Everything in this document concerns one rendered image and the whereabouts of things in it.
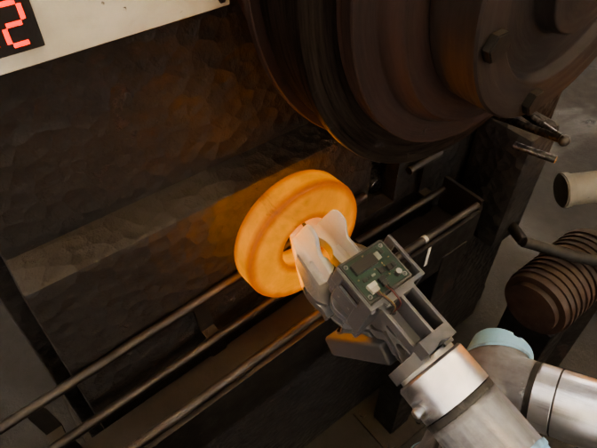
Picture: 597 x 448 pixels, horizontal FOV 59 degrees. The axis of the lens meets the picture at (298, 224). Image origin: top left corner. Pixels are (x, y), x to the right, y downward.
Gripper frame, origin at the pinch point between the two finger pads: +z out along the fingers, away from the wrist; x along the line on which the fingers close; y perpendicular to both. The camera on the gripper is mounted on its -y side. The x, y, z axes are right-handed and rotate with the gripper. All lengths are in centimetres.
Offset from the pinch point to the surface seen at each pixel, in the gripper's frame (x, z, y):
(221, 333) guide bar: 10.7, -1.5, -15.5
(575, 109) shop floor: -184, 22, -96
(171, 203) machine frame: 10.7, 9.2, 0.8
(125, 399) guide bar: 24.2, -1.8, -16.3
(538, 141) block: -41.6, -5.9, -4.3
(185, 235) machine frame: 11.1, 5.7, -0.7
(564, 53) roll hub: -23.5, -6.5, 19.9
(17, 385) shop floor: 44, 40, -97
